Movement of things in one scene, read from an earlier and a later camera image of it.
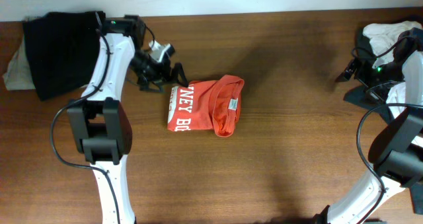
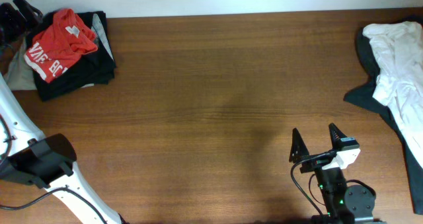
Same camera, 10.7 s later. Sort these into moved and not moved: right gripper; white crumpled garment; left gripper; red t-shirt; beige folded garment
Moved: right gripper; left gripper; red t-shirt
Not moved: beige folded garment; white crumpled garment
